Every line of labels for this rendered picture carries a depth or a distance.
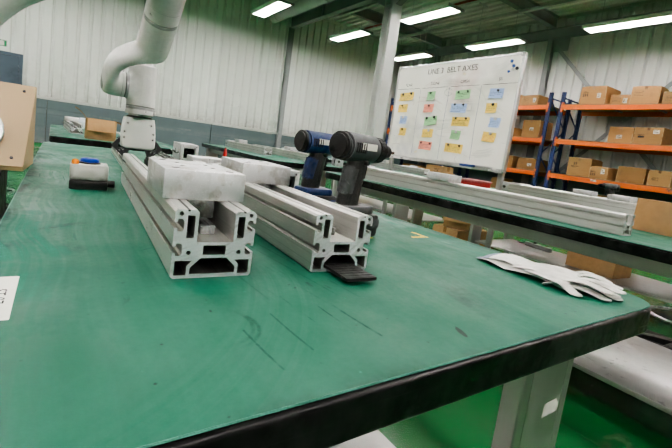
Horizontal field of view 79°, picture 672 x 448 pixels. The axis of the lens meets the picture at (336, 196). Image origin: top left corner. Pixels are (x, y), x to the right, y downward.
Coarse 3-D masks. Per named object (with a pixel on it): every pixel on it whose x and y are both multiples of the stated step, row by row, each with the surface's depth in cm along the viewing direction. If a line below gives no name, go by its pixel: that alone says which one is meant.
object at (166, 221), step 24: (144, 168) 84; (144, 192) 72; (144, 216) 70; (168, 216) 55; (192, 216) 50; (216, 216) 59; (240, 216) 52; (168, 240) 54; (192, 240) 49; (216, 240) 51; (240, 240) 52; (168, 264) 49; (192, 264) 50; (216, 264) 55; (240, 264) 56
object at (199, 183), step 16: (160, 160) 63; (176, 160) 67; (160, 176) 55; (176, 176) 53; (192, 176) 55; (208, 176) 56; (224, 176) 57; (240, 176) 58; (160, 192) 54; (176, 192) 54; (192, 192) 55; (208, 192) 56; (224, 192) 57; (240, 192) 58; (208, 208) 58
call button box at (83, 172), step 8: (72, 168) 95; (80, 168) 96; (88, 168) 97; (96, 168) 98; (104, 168) 99; (72, 176) 96; (80, 176) 96; (88, 176) 97; (96, 176) 98; (104, 176) 99; (72, 184) 96; (80, 184) 97; (88, 184) 98; (96, 184) 98; (104, 184) 99; (112, 184) 103
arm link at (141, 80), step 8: (144, 64) 125; (128, 72) 125; (136, 72) 124; (144, 72) 125; (152, 72) 126; (128, 80) 123; (136, 80) 124; (144, 80) 125; (152, 80) 127; (128, 88) 123; (136, 88) 124; (144, 88) 125; (152, 88) 127; (128, 96) 125; (136, 96) 125; (144, 96) 126; (152, 96) 128; (128, 104) 126; (136, 104) 125; (144, 104) 126; (152, 104) 129
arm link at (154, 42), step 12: (144, 24) 110; (156, 24) 108; (144, 36) 112; (156, 36) 111; (168, 36) 113; (120, 48) 117; (132, 48) 116; (144, 48) 114; (156, 48) 114; (168, 48) 117; (108, 60) 117; (120, 60) 115; (132, 60) 115; (144, 60) 116; (156, 60) 117; (108, 72) 117; (120, 72) 118; (108, 84) 120; (120, 84) 122; (120, 96) 125
